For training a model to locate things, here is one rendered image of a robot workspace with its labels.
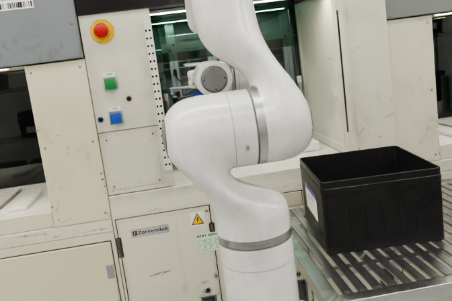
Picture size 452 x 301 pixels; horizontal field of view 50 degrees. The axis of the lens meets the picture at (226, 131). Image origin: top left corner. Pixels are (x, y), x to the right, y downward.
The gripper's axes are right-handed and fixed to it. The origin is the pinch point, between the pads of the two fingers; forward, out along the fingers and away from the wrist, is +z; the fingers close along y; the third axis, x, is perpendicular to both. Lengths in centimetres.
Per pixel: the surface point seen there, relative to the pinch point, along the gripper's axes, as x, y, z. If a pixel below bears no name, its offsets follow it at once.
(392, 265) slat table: -43, 31, -49
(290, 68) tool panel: -5, 48, 86
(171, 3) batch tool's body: 21.4, -6.3, 2.0
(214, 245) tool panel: -52, -4, 2
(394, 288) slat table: -43, 27, -58
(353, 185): -27, 27, -40
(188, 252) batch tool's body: -53, -12, 2
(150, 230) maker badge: -44.4, -22.3, 1.9
